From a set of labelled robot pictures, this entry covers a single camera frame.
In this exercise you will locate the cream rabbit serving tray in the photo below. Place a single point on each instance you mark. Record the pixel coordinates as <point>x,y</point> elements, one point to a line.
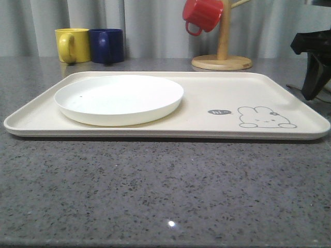
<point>215,105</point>

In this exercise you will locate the yellow mug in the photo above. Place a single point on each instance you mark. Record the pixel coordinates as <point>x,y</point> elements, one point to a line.
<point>73,45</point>

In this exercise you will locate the dark blue mug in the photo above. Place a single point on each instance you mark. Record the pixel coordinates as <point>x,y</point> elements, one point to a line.
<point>106,45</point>

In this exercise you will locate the wooden mug tree stand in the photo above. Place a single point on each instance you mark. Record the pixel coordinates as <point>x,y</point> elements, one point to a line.
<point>222,61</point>

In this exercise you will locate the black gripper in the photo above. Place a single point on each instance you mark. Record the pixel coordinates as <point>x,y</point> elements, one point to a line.
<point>318,64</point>

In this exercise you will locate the white round plate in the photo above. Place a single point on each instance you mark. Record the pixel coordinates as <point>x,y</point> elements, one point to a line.
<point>119,100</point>

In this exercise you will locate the red ribbed mug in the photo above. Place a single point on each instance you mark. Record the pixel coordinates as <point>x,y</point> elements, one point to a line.
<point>201,15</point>

